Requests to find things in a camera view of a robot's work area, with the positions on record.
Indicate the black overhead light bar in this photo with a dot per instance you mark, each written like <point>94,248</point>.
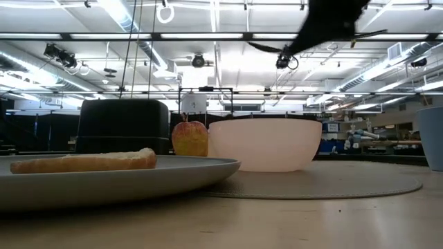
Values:
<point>155,36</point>

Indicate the white air vent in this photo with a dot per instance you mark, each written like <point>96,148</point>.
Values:
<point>394,51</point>

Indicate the blue white sign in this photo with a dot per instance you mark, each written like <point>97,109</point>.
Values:
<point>332,127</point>

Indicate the white round bowl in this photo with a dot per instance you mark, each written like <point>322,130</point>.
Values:
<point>266,145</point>

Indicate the black ceiling disc fixture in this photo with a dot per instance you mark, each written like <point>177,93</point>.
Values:
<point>110,71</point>

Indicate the round black ceiling camera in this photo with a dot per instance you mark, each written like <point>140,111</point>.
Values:
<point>198,61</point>

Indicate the toasted bread slice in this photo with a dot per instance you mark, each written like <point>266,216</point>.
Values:
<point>86,162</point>

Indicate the black ceiling speaker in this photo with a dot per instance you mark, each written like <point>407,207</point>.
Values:
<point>419,62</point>

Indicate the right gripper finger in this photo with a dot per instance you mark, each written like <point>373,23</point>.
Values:
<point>368,34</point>
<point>266,48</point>

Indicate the round beige placemat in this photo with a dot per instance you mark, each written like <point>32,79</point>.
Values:
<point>328,183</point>

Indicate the black partition wall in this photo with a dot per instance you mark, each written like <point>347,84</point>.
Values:
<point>20,135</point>

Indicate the black metal stand frame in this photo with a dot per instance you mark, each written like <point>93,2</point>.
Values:
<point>206,89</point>

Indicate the red yellow apple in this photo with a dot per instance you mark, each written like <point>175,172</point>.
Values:
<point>190,140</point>

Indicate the black toaster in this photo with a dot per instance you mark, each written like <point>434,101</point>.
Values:
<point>121,128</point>

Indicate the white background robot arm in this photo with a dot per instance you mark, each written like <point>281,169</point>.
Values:
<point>363,133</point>

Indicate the grey round plate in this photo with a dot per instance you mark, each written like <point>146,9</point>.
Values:
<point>121,186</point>

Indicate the white cylindrical container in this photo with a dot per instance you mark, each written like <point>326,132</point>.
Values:
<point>194,103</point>

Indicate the light blue cup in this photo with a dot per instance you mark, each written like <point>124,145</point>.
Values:
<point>432,138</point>

